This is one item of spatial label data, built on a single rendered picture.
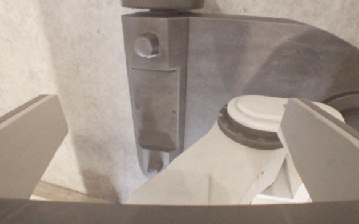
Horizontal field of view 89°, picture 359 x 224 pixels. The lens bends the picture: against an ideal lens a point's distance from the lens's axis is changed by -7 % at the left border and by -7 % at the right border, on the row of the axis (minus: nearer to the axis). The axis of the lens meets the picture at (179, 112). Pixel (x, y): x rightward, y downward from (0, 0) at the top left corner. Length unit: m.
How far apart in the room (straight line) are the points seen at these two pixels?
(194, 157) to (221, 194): 0.07
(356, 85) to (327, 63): 0.09
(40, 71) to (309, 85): 0.92
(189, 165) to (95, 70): 0.58
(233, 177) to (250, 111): 0.12
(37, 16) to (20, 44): 0.16
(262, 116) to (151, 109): 0.29
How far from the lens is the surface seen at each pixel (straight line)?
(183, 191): 0.24
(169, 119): 0.52
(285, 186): 0.50
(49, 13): 0.84
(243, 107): 0.36
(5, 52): 1.06
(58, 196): 1.45
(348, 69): 0.54
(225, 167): 0.30
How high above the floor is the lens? 0.61
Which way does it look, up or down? 57 degrees down
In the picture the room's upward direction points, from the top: 159 degrees counter-clockwise
